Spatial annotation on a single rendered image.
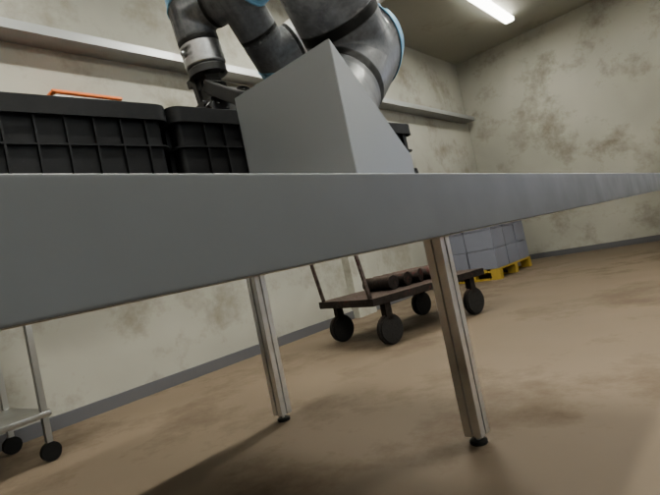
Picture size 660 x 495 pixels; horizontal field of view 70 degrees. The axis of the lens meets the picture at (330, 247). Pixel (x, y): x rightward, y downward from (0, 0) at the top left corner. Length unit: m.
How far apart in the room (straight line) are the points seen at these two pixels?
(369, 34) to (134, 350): 3.05
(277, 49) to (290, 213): 0.76
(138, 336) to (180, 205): 3.36
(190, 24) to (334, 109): 0.47
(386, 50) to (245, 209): 0.55
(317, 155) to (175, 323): 3.16
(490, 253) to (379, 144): 5.49
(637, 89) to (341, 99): 7.30
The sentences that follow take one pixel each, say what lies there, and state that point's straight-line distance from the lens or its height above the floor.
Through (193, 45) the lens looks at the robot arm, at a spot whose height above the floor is 1.08.
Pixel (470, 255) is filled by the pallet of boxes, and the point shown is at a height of 0.33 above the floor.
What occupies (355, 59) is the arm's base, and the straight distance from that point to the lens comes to 0.65.
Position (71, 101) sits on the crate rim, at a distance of 0.71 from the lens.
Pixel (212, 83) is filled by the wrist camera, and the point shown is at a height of 1.00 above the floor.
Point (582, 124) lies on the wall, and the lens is 7.83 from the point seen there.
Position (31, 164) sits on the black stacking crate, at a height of 0.85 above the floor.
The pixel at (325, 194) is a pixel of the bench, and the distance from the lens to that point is 0.21.
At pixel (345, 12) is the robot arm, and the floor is 0.97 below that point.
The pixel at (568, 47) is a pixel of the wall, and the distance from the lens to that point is 8.06.
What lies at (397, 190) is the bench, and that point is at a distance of 0.26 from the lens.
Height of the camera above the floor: 0.66
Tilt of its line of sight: 1 degrees up
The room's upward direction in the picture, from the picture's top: 12 degrees counter-clockwise
